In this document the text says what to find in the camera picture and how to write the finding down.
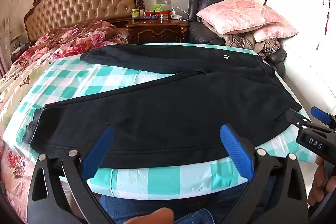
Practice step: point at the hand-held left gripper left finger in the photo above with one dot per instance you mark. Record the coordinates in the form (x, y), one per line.
(97, 150)

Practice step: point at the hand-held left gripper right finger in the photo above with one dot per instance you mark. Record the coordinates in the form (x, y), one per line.
(236, 148)

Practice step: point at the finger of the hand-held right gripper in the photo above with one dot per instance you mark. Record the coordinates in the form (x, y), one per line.
(295, 118)
(319, 112)

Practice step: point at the black pants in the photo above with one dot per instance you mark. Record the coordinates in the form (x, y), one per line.
(170, 113)

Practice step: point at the person's right hand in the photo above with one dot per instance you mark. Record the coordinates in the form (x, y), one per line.
(317, 182)

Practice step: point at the person's left hand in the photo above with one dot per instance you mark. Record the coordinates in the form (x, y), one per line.
(152, 216)

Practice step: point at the green checked bedsheet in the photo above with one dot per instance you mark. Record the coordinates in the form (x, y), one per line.
(78, 82)

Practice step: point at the person's blue jeans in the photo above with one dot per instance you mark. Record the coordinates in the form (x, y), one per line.
(183, 205)

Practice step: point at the small pink floral pillow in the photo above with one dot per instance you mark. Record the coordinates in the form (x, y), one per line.
(278, 32)

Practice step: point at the long red hanging ornament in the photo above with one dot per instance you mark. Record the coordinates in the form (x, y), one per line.
(327, 19)

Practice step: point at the brown plaid blanket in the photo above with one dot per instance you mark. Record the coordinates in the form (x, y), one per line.
(241, 41)

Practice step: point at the white wardrobe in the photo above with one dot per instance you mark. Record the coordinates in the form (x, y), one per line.
(296, 11)

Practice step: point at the red floral quilt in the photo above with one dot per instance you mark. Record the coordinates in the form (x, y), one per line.
(78, 37)

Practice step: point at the large pink floral pillow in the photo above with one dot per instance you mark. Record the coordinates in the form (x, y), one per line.
(239, 14)

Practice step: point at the black leather armchair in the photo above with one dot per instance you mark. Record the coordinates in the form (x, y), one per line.
(202, 32)

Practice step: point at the dark wooden nightstand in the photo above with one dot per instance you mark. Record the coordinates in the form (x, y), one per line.
(157, 31)

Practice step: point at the yellow jar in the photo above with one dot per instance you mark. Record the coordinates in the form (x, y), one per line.
(135, 13)

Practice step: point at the white power strip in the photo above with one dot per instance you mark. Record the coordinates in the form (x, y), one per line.
(179, 16)

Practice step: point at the round metal tin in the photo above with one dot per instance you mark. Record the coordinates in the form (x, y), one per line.
(164, 17)

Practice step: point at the tufted leather headboard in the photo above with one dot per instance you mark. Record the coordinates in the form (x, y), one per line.
(86, 1)

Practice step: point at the green tissue pack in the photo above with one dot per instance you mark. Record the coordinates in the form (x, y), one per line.
(157, 7)

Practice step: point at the grey wall socket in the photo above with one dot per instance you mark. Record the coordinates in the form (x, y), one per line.
(163, 0)

